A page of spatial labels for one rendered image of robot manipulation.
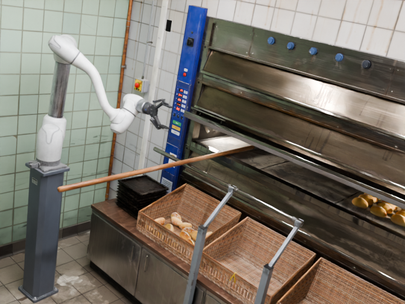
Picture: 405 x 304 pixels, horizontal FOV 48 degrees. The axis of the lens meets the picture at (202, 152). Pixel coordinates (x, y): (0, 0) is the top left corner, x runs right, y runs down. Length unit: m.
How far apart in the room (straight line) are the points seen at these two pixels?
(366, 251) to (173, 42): 2.01
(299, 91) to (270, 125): 0.30
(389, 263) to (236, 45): 1.68
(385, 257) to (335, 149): 0.68
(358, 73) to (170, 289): 1.81
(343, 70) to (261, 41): 0.60
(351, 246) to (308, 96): 0.94
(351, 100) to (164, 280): 1.67
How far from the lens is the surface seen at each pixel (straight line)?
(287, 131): 2.97
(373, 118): 2.71
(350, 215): 2.87
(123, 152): 4.11
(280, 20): 3.00
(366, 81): 2.75
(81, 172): 4.11
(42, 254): 3.40
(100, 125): 4.05
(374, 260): 2.89
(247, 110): 3.14
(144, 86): 3.75
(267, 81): 3.03
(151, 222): 3.22
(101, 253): 3.69
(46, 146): 3.07
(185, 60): 3.45
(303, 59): 2.92
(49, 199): 3.20
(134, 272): 3.43
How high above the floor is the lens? 2.24
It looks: 19 degrees down
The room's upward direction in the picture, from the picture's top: 11 degrees clockwise
